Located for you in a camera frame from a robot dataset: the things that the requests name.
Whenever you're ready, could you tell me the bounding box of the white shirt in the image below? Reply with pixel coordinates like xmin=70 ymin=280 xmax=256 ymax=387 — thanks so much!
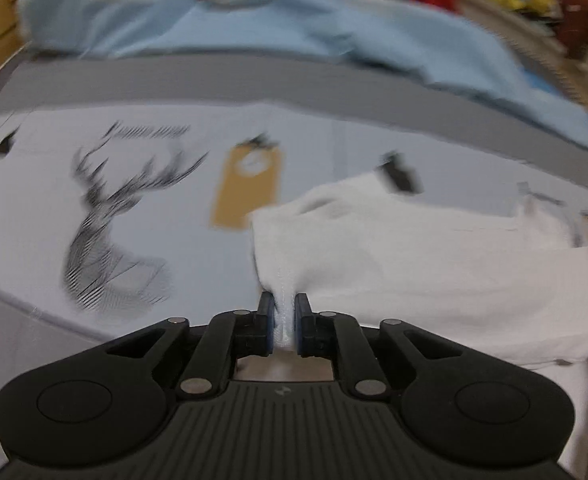
xmin=249 ymin=170 xmax=588 ymax=368

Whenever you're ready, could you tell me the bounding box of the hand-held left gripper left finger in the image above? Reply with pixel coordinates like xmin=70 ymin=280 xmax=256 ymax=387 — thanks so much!
xmin=106 ymin=292 xmax=277 ymax=401

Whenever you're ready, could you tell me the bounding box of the grey deer print bed sheet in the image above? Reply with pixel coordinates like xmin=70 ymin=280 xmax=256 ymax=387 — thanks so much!
xmin=0 ymin=57 xmax=588 ymax=480

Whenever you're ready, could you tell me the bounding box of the light blue duvet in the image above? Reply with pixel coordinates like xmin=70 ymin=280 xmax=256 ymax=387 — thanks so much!
xmin=16 ymin=0 xmax=588 ymax=163

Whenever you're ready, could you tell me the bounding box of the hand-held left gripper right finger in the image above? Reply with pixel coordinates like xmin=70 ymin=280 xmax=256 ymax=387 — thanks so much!
xmin=294 ymin=292 xmax=466 ymax=401

